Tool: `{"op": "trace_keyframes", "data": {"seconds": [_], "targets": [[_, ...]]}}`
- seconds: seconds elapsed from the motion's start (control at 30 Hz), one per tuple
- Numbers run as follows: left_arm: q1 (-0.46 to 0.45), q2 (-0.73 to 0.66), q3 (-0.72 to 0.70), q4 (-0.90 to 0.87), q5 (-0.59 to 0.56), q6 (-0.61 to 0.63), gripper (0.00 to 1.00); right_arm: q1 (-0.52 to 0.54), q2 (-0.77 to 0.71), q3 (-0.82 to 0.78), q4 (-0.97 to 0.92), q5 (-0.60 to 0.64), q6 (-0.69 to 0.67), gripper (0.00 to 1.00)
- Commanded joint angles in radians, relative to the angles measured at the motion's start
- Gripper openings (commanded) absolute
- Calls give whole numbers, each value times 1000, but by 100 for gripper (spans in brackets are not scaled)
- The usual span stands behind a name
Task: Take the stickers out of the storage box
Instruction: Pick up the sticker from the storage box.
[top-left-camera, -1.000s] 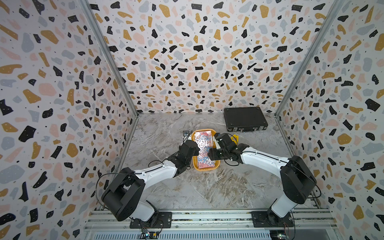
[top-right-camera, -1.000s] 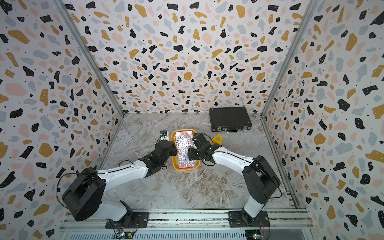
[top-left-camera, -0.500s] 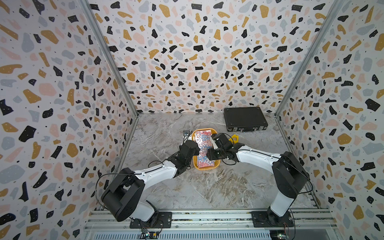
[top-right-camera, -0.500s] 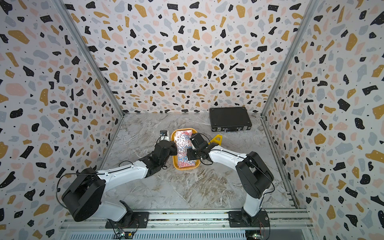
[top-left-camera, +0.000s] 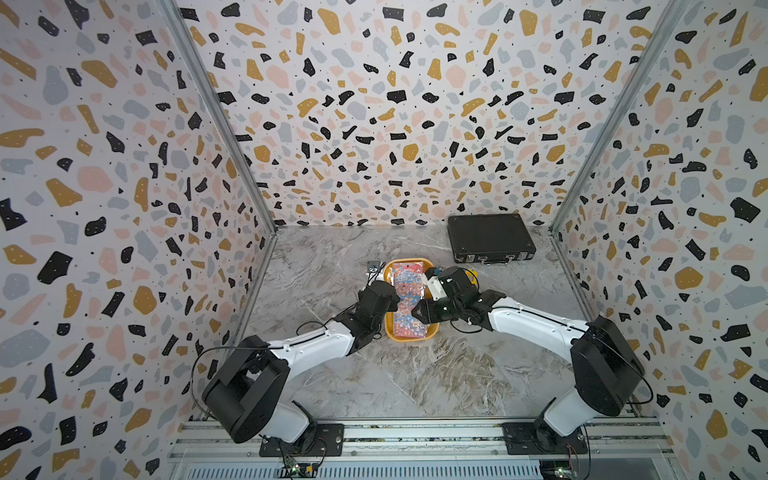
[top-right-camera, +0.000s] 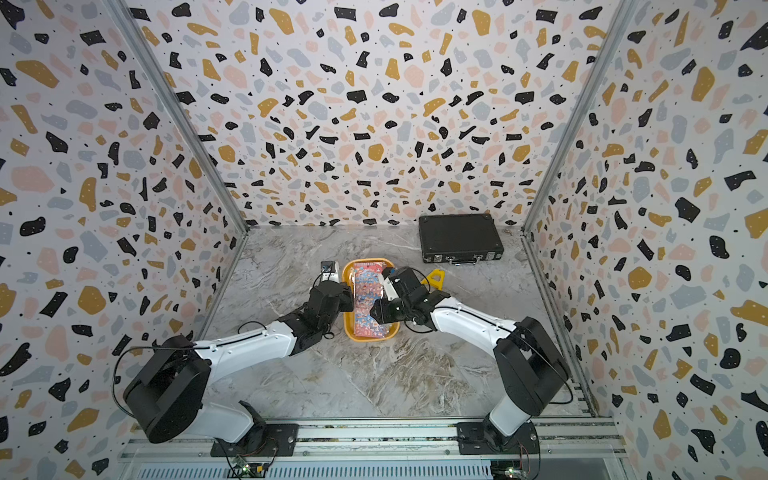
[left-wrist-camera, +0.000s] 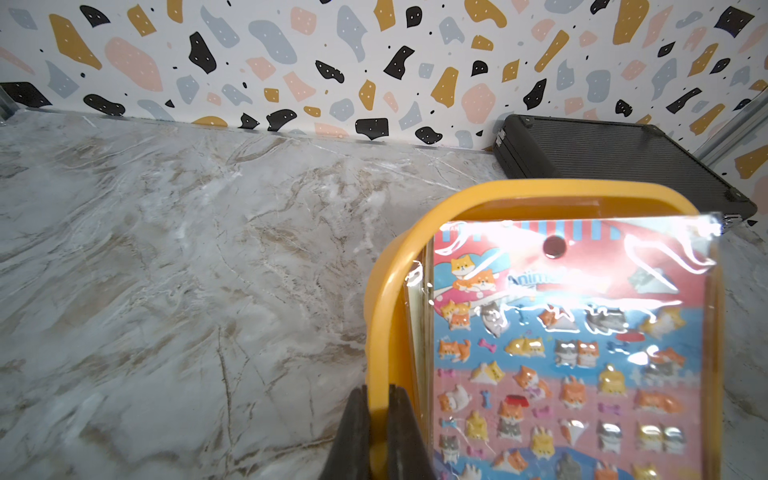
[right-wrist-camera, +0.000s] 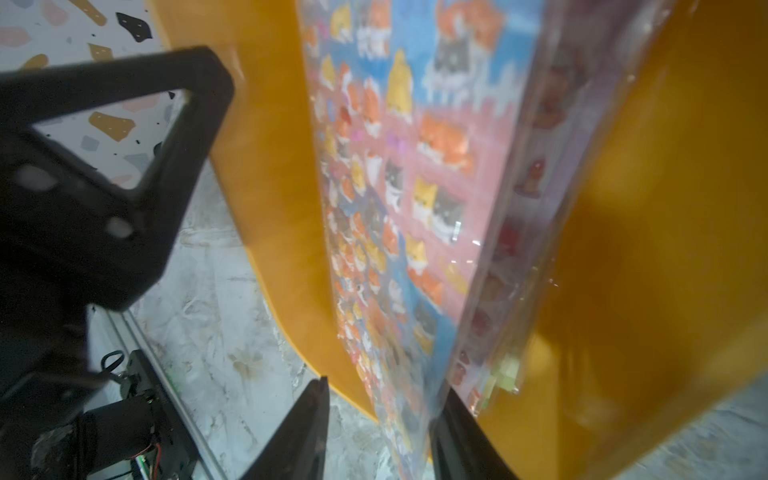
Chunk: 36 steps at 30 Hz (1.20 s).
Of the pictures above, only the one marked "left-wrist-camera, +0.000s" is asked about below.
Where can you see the red blue cat sticker sheet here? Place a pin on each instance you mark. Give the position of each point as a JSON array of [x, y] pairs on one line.
[[566, 349]]

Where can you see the right aluminium corner post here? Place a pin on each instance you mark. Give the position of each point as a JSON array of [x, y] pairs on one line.
[[749, 119]]

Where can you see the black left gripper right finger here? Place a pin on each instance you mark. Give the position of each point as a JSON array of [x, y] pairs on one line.
[[407, 455]]

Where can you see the yellow plastic storage box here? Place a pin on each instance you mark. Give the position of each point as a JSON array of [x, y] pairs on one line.
[[390, 305]]

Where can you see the black hard case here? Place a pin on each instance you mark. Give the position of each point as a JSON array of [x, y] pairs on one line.
[[546, 147]]

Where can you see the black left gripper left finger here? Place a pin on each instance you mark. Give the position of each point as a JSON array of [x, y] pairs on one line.
[[349, 457]]

